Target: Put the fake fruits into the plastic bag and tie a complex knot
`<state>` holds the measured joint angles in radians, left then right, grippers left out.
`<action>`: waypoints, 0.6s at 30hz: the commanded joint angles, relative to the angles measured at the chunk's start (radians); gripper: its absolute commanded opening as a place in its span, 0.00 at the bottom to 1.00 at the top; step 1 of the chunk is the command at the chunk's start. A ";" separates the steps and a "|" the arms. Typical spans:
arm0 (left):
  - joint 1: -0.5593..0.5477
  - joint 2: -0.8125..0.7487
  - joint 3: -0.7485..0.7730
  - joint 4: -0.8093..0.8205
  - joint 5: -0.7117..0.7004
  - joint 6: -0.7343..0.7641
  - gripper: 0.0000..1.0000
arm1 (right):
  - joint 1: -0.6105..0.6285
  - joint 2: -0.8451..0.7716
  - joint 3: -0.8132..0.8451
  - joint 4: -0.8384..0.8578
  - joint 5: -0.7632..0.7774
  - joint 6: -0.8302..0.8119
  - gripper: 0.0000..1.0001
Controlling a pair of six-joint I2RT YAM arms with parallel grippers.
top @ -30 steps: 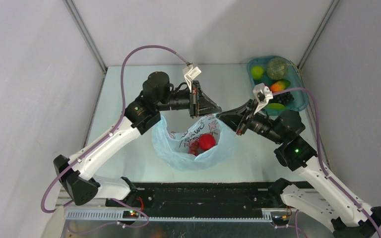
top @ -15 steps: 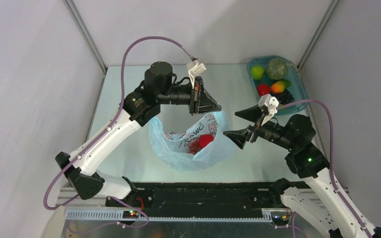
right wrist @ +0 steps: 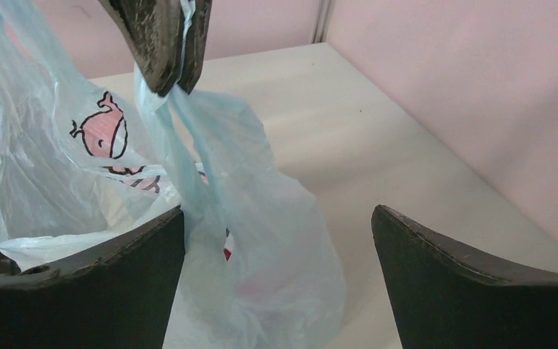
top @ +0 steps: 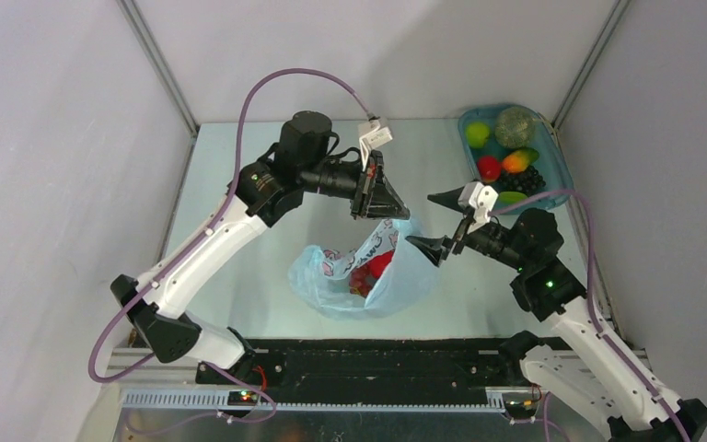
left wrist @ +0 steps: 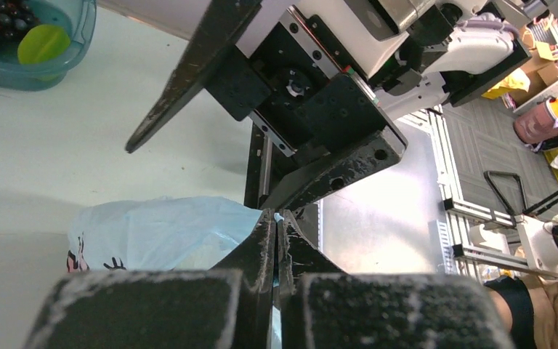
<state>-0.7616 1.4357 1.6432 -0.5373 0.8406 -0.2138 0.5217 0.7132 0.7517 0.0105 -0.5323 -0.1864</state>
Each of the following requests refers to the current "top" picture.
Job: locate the left controller board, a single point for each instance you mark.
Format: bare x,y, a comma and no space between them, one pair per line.
243,398

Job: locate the right controller board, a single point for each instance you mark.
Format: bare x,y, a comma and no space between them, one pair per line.
520,405

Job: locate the aluminium corner post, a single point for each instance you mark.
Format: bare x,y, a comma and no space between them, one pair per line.
600,44
142,32

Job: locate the red fake grape bunch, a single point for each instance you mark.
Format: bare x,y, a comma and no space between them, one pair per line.
360,282

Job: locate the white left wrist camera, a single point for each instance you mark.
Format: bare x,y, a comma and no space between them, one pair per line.
372,135

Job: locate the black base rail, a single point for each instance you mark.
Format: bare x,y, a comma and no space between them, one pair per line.
446,372

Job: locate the dark purple fake grape bunch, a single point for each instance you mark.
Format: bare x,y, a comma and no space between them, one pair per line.
528,182

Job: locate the red yellow fake apple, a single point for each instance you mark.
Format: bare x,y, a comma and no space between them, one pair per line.
489,168

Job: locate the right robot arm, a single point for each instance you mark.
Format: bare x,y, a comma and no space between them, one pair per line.
616,393

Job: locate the green fake apple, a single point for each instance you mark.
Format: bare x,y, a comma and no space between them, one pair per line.
477,134

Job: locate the green fake starfruit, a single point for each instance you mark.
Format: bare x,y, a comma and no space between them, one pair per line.
509,198

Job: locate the light blue printed plastic bag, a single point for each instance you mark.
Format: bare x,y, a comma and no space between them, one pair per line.
320,277

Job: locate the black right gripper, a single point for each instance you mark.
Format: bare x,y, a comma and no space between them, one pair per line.
437,249

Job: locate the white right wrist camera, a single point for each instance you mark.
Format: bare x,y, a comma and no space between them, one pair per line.
477,200

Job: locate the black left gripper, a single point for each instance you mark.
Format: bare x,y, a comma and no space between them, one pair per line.
374,200

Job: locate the orange green fake mango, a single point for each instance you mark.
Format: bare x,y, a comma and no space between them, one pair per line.
520,159

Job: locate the left aluminium corner post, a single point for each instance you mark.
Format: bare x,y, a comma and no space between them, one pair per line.
142,32

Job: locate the netted green fake melon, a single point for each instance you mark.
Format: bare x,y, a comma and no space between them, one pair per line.
515,127

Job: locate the teal plastic basin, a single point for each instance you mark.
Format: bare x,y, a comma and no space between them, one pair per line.
551,163

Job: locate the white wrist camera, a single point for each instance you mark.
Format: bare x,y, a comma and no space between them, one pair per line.
372,135
477,200

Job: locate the controller board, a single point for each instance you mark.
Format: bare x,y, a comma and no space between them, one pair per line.
243,398
520,405

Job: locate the right aluminium corner post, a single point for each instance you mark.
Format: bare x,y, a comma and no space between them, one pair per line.
600,44

